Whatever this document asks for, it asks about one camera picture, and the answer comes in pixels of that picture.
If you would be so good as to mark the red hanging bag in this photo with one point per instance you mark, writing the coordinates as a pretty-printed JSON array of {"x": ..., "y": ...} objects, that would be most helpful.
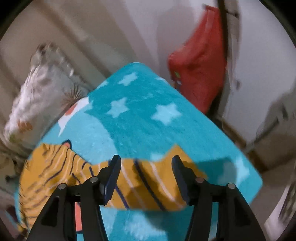
[{"x": 198, "y": 67}]

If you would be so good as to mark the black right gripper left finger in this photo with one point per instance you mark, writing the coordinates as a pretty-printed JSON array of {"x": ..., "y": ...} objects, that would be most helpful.
[{"x": 56, "y": 221}]

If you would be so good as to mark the white leaf print pillow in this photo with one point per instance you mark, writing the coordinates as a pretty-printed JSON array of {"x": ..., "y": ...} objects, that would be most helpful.
[{"x": 51, "y": 88}]

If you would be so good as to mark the turquoise star cartoon blanket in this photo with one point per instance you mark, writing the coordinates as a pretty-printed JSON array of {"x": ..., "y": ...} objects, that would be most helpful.
[{"x": 136, "y": 114}]

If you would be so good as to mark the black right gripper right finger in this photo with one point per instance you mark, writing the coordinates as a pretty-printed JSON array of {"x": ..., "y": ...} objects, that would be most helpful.
[{"x": 236, "y": 220}]

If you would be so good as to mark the orange striped sweater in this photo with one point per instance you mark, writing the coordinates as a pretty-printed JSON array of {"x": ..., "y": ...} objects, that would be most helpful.
[{"x": 142, "y": 184}]

